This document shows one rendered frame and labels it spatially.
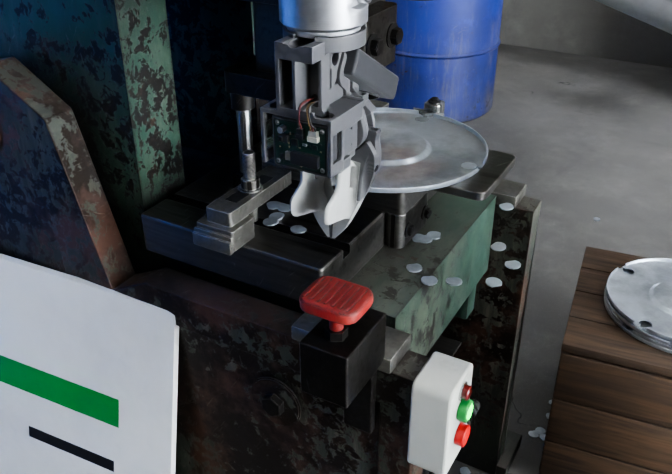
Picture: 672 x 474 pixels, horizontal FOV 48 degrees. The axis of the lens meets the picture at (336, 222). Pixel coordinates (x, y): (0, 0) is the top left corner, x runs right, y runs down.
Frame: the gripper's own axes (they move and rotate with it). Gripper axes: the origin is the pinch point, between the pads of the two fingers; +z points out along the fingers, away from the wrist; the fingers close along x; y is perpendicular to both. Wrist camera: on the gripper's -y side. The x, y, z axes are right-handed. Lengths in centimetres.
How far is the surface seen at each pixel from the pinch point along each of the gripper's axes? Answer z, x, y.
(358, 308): 8.9, 3.2, 0.9
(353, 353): 14.6, 2.9, 1.3
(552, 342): 85, 6, -105
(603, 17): 62, -40, -364
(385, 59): -5.8, -11.5, -34.5
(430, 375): 22.1, 8.4, -7.8
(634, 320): 46, 25, -67
